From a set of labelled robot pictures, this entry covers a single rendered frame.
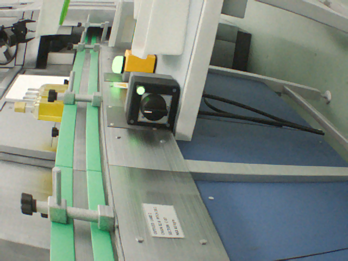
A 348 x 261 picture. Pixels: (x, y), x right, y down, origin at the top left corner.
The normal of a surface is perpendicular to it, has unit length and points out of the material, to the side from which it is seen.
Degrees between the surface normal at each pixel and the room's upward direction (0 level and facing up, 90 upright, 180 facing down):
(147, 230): 90
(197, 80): 90
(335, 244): 90
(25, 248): 90
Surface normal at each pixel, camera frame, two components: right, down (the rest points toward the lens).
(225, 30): 0.17, 0.37
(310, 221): 0.17, -0.92
